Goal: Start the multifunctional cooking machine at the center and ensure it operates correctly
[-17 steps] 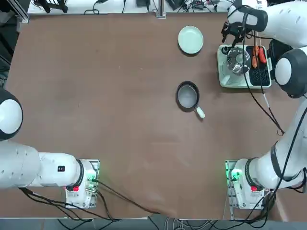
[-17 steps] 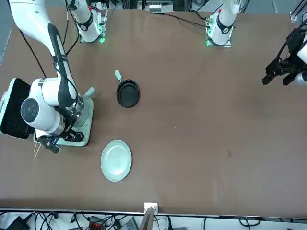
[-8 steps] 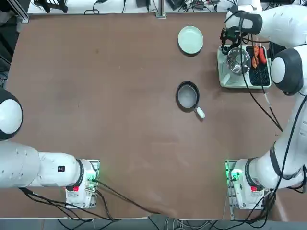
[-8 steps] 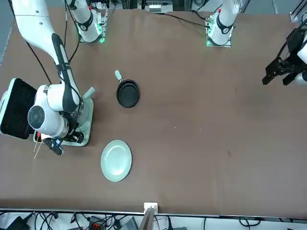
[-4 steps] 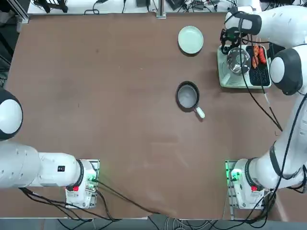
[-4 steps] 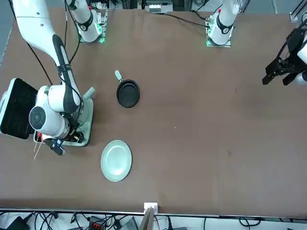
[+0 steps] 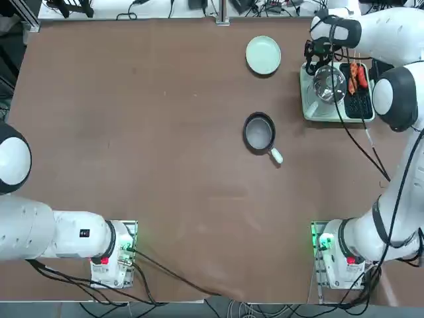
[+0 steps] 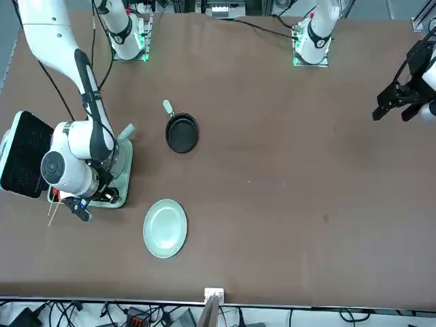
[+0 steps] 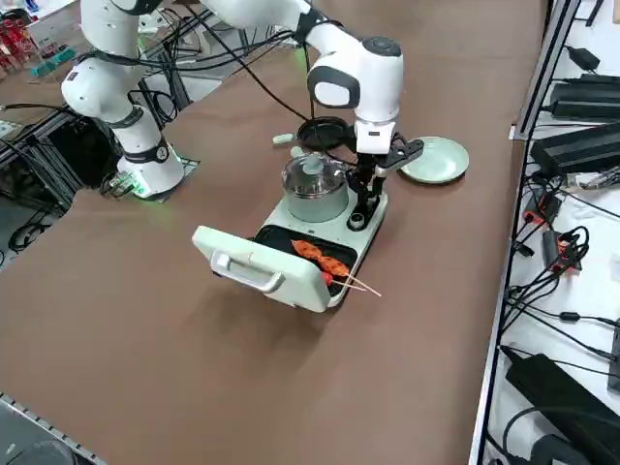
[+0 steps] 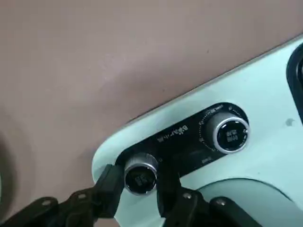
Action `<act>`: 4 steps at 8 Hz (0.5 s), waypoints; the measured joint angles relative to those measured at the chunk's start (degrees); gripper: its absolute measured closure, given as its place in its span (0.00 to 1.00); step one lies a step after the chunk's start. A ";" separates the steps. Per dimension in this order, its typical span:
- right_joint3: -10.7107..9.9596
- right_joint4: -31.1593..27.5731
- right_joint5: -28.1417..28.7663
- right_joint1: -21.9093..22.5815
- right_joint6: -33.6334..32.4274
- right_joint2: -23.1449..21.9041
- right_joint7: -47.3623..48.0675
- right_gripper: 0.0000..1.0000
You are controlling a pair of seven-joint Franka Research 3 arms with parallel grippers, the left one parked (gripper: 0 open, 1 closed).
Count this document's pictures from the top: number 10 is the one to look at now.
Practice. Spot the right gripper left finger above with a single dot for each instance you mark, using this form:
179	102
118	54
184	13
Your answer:
109	186

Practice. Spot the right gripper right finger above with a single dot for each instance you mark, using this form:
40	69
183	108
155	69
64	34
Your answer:
169	189

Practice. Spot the silver black control knob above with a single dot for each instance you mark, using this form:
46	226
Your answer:
233	138
140	179

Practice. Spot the mint green cooking machine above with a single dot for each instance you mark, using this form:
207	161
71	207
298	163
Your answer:
236	82

